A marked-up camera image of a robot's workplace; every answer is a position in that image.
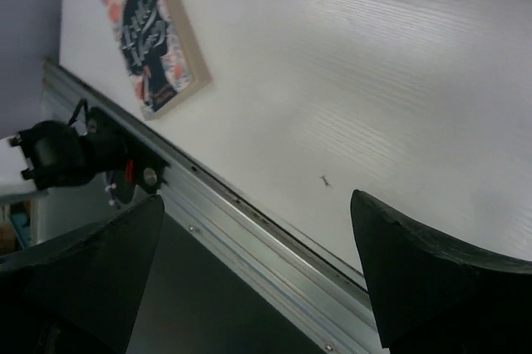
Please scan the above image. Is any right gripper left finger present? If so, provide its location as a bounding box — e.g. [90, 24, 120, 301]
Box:
[1, 195, 165, 353]

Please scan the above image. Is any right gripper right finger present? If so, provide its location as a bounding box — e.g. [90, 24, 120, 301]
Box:
[351, 190, 531, 353]

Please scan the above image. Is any Little Women book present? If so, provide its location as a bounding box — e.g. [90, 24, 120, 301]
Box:
[101, 0, 212, 120]

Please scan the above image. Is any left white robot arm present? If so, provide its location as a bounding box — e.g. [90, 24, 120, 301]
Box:
[1, 99, 169, 205]

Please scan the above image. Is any aluminium mounting rail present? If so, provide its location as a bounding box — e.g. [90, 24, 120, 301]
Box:
[43, 60, 383, 353]

